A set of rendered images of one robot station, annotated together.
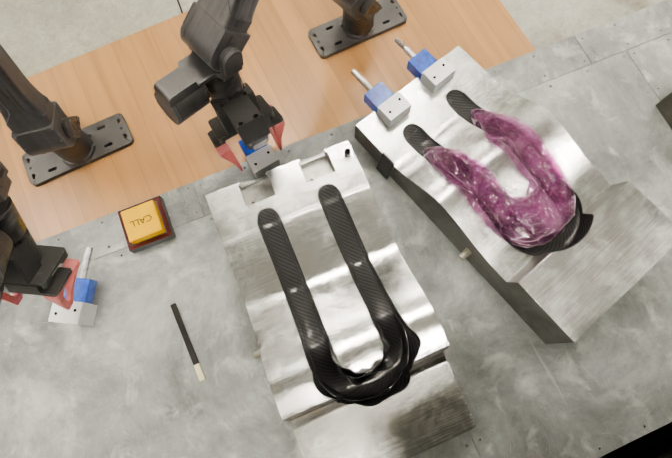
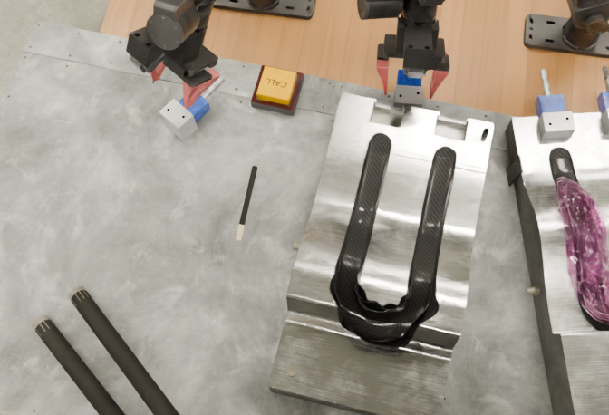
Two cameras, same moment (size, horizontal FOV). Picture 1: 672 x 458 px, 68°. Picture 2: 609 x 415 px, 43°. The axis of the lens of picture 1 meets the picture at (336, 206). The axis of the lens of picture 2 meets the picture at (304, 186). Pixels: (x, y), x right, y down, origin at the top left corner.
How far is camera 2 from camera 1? 0.47 m
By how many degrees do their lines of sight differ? 14
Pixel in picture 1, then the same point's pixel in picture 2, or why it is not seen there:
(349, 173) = (475, 150)
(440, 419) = (410, 400)
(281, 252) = (372, 177)
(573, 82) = not seen: outside the picture
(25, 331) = (132, 111)
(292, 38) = (509, 12)
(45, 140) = not seen: outside the picture
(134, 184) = (288, 53)
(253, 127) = (419, 55)
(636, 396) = not seen: outside the picture
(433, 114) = (592, 153)
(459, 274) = (517, 309)
